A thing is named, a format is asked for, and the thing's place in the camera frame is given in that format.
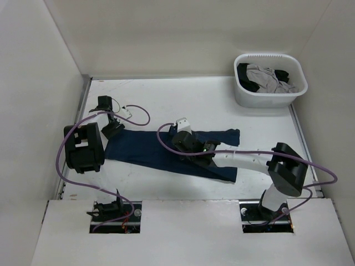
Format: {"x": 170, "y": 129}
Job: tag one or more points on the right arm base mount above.
{"x": 257, "y": 219}

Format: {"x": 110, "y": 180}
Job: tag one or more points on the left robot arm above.
{"x": 84, "y": 148}

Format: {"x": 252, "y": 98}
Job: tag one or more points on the dark blue denim trousers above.
{"x": 143, "y": 148}

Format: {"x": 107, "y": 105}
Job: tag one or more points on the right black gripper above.
{"x": 185, "y": 157}

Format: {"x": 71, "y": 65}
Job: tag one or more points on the black garment in basket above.
{"x": 244, "y": 77}

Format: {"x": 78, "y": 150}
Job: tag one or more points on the white plastic laundry basket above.
{"x": 280, "y": 61}

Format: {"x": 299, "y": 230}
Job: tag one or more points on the grey garment in basket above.
{"x": 266, "y": 80}

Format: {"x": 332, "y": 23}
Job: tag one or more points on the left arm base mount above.
{"x": 102, "y": 214}

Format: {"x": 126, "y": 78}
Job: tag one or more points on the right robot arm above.
{"x": 287, "y": 175}

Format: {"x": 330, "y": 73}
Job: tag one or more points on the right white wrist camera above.
{"x": 182, "y": 125}

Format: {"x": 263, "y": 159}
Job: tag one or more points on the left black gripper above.
{"x": 108, "y": 133}

